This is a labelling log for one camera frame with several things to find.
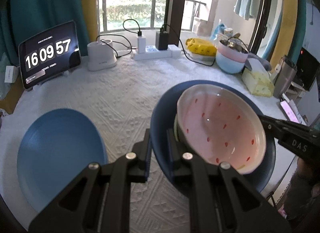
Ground pink watermelon bowl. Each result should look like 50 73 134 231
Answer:
174 84 266 174

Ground large blue bowl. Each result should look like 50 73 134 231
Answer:
150 80 276 193

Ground pink and blue stacked bowls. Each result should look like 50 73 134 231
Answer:
215 40 248 74

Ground yellow patterned tissue box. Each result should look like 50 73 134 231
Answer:
241 68 274 97

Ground blue plate left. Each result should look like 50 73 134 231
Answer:
17 109 108 212

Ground yellow bag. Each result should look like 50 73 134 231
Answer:
185 38 217 57

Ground cardboard box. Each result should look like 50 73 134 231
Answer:
0 77 24 115

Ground white cylindrical device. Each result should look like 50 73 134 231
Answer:
87 39 117 71

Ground black charger adapter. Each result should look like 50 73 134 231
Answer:
155 24 169 51

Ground white power strip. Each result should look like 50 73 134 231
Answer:
131 45 182 61

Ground small white box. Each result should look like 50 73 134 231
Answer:
4 66 19 84

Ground tablet showing clock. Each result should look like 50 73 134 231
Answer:
18 21 81 90

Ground white charger adapter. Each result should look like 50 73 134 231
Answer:
137 31 146 54

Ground teal curtain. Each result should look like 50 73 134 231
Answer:
1 0 89 66

